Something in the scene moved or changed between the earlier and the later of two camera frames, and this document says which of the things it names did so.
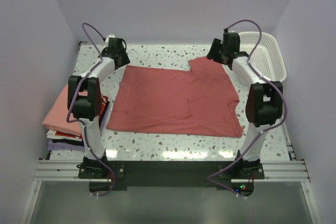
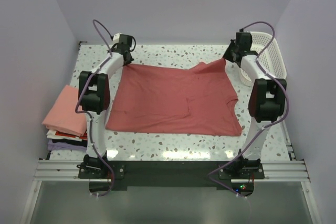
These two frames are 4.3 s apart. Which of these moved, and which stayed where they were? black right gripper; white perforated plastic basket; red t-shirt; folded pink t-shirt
Moved: black right gripper
Stayed: white perforated plastic basket; red t-shirt; folded pink t-shirt
